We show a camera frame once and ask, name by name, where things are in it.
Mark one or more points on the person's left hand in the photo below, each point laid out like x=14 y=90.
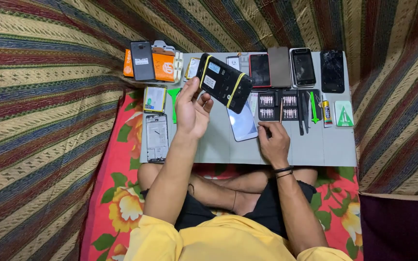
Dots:
x=189 y=116

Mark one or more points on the person's right hand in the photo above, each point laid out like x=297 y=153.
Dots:
x=276 y=145

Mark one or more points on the thin brass screwdriver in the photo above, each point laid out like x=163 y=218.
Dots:
x=281 y=110

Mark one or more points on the black phone with yellow bands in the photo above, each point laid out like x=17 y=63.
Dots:
x=225 y=82

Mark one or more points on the green plastic pry tool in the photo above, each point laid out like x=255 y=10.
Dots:
x=173 y=103

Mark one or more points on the black wristbands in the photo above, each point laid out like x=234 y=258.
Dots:
x=283 y=171

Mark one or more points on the grey work mat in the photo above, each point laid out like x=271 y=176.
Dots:
x=314 y=148

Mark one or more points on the white-backed phone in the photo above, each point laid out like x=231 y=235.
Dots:
x=243 y=125

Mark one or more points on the large yellow-edged phone battery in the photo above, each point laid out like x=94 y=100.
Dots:
x=155 y=98

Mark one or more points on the black tweezers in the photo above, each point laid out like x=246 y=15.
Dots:
x=304 y=116

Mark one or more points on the black screwdriver bit case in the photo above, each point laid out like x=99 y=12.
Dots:
x=290 y=105

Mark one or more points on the green arrow pry tool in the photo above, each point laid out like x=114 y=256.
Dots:
x=314 y=107

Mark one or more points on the orange box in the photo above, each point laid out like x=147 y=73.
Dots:
x=163 y=67

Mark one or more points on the yellow glue tube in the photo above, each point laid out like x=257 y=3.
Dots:
x=326 y=113

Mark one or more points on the person's black shorts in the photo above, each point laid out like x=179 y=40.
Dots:
x=270 y=210

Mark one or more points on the person's legs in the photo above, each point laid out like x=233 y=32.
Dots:
x=223 y=188

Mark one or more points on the small white battery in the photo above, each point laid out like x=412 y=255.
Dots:
x=233 y=62

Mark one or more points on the dark grey phone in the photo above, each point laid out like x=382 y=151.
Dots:
x=142 y=60

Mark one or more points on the green triangle pick card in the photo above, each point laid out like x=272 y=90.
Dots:
x=344 y=113

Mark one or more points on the red-framed phone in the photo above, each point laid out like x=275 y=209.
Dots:
x=259 y=70

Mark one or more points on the grey-brown phone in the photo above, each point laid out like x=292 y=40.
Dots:
x=279 y=67

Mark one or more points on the black cracked-screen phone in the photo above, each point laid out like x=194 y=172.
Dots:
x=332 y=71

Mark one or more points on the red floral cloth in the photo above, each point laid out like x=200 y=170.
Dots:
x=114 y=203

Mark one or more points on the person's yellow shirt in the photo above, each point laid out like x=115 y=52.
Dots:
x=212 y=241

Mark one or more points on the striped woven cloth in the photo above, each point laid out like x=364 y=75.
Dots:
x=42 y=108

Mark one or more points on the dark purple cushion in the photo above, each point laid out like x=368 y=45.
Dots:
x=401 y=230

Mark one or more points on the bare phone middle frame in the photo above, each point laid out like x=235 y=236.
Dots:
x=157 y=137

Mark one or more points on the white phone frame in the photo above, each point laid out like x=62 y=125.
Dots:
x=164 y=47

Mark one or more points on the black phone with white frame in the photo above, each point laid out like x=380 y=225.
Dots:
x=303 y=67

